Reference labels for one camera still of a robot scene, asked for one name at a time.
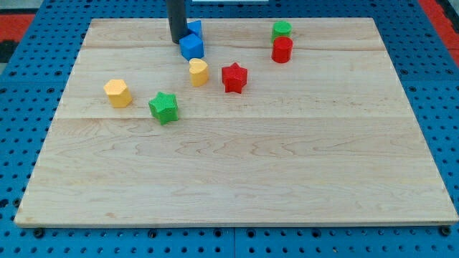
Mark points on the red star block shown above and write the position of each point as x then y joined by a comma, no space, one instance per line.
234,78

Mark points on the green star block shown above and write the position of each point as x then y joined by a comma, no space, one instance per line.
164,107

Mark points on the yellow heart block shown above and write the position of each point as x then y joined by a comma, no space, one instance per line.
198,71

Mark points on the blue cube block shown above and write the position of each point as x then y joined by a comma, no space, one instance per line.
191,46

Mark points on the blue triangle block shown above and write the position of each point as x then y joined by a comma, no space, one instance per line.
195,27

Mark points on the yellow hexagon block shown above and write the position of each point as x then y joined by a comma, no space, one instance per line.
118,93

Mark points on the wooden board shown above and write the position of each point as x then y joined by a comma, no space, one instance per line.
326,139

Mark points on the green cylinder block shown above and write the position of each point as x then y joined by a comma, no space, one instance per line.
281,29

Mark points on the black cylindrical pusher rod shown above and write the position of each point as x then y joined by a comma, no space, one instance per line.
176,13

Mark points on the red cylinder block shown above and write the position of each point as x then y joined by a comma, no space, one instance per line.
282,49

